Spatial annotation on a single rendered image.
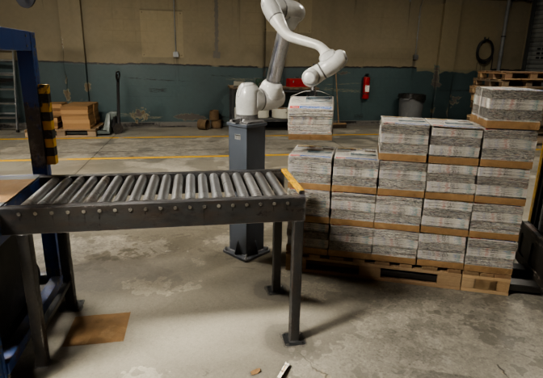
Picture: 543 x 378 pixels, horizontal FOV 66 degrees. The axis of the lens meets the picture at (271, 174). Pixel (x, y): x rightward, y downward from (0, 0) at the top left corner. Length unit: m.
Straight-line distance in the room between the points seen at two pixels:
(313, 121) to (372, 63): 7.34
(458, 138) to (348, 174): 0.69
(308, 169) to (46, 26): 7.58
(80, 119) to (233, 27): 3.54
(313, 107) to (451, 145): 0.86
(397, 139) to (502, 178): 0.66
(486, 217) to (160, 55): 7.50
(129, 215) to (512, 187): 2.17
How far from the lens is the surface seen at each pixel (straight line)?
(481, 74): 9.49
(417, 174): 2.78
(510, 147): 2.84
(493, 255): 3.04
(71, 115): 8.47
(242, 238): 3.14
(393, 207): 2.82
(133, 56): 9.27
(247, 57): 9.26
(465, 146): 2.78
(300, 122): 2.73
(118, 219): 2.00
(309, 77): 2.47
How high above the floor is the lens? 1.43
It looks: 15 degrees down
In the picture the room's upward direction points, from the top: 1 degrees clockwise
